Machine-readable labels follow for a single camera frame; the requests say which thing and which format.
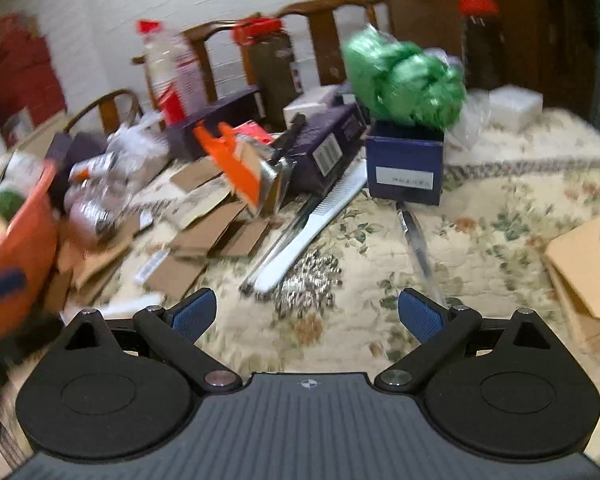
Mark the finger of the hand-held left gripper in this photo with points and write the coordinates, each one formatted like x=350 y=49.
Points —
x=0 y=287

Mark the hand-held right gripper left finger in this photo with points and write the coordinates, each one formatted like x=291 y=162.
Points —
x=195 y=317

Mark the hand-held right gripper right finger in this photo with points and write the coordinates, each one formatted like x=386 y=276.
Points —
x=420 y=317

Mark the orange plastic basin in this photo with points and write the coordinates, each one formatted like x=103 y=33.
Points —
x=25 y=260

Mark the floral cloth covered desktop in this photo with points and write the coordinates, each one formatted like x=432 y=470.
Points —
x=480 y=240

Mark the black pen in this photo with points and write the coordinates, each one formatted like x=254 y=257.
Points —
x=415 y=240

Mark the pile of cardboard pieces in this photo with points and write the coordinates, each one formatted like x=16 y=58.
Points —
x=205 y=230

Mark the white green bottle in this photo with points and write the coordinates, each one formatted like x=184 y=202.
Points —
x=17 y=185

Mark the metal tongs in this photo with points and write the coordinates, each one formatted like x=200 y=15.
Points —
x=280 y=245

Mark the pile of metal clips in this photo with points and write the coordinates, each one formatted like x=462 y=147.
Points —
x=307 y=285

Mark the silver foil packets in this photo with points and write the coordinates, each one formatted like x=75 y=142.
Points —
x=97 y=195

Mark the white plastic comb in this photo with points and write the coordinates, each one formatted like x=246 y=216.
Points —
x=310 y=235

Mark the blue box with white label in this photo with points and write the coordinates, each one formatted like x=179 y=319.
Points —
x=405 y=165

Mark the orange packet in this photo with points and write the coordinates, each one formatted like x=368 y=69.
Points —
x=235 y=165

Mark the open cardboard box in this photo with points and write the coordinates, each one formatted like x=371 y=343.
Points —
x=590 y=280

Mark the white plastic bag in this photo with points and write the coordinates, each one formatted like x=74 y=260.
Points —
x=135 y=137

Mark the long purple box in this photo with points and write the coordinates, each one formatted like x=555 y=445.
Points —
x=325 y=150

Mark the clear plastic bag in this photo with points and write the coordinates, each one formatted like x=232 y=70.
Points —
x=462 y=110

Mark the stack of red boxes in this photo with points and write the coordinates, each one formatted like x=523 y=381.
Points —
x=25 y=70

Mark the white plastic box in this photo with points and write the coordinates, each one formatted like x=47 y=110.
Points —
x=515 y=107

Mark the green plastic bag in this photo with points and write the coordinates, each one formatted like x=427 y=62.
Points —
x=405 y=80

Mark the dark bottle with red cap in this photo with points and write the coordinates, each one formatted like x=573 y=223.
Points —
x=480 y=45
x=272 y=75

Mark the wooden chair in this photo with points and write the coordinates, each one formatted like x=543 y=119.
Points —
x=325 y=30
x=205 y=45

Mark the brown wooden wardrobe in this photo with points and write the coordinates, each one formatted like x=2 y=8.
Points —
x=430 y=10

